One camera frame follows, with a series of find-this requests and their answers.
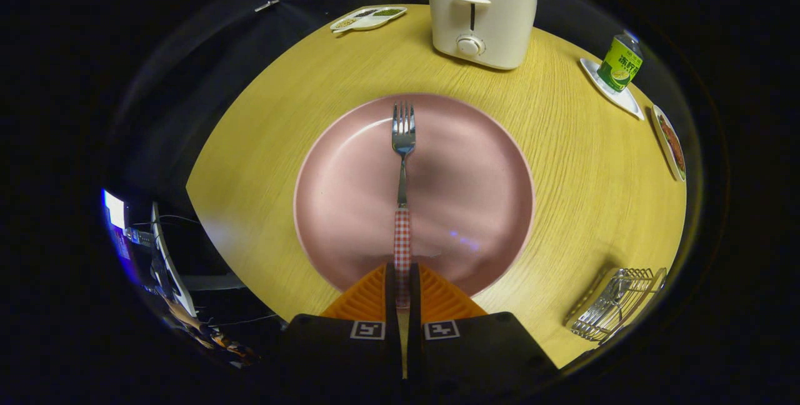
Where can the brown meat piece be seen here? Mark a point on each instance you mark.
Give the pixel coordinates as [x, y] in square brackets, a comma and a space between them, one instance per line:
[674, 142]

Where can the pink plate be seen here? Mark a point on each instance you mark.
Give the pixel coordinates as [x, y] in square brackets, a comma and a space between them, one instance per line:
[469, 192]

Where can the white square coaster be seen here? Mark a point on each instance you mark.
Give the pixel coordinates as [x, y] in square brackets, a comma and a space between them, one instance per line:
[625, 102]

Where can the white edged flat device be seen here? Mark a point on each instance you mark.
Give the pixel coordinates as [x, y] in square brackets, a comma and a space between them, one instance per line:
[169, 261]

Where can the white food plate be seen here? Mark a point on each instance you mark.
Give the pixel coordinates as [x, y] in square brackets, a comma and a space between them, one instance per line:
[661, 142]

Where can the green label drink bottle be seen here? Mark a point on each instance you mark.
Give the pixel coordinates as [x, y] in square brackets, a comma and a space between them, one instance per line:
[619, 67]

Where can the white divided condiment dish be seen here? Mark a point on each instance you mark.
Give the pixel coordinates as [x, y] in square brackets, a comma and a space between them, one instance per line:
[369, 19]

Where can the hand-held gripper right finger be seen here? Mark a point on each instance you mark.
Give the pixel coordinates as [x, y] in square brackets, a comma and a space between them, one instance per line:
[414, 302]

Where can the silver backdrop clip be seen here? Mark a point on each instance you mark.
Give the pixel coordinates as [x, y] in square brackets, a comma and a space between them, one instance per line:
[267, 5]

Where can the white toaster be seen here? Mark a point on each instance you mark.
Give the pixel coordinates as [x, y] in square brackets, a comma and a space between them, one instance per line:
[494, 24]

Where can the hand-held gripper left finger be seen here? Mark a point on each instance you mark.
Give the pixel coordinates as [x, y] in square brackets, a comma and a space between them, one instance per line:
[390, 302]

